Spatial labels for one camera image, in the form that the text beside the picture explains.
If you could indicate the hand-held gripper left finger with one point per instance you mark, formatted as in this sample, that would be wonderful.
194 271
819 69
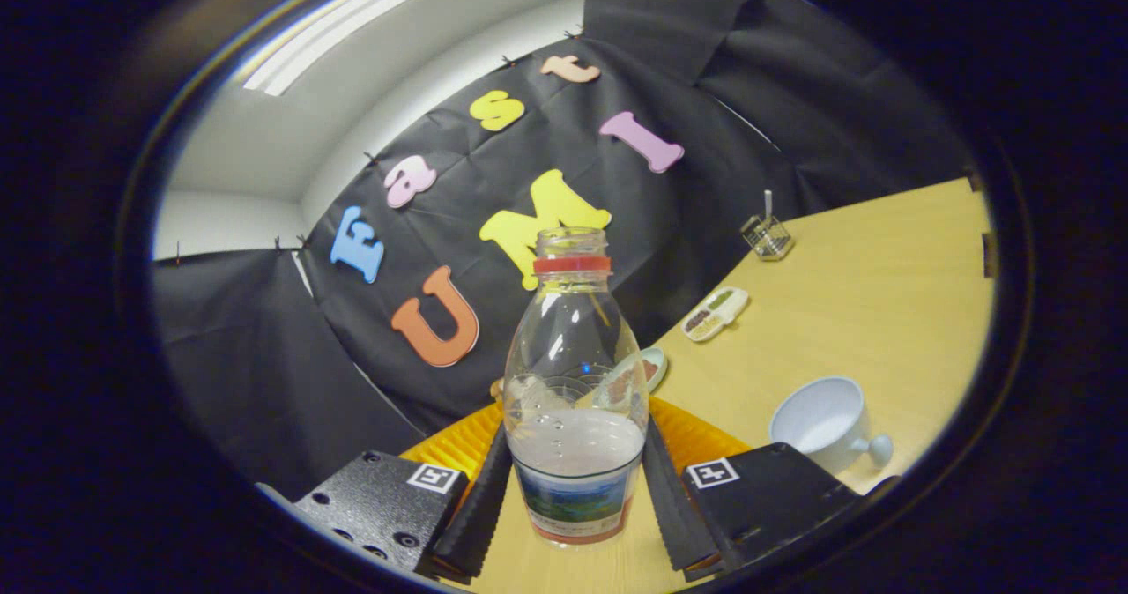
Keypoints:
388 501

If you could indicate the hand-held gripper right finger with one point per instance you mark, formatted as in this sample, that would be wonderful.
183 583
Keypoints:
775 497

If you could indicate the white cup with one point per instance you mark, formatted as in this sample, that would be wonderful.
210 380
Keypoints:
820 418

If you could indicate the clear plastic juice bottle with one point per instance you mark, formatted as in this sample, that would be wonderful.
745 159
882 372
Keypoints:
573 453

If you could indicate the round pale green plate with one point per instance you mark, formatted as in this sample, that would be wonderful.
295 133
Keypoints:
656 367

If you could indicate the white divided snack dish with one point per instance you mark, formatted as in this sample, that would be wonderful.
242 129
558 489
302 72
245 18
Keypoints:
716 313

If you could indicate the wooden table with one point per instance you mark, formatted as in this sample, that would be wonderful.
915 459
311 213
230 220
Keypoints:
881 312

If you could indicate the long ceiling light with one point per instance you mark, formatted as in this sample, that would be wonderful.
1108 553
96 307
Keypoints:
330 32

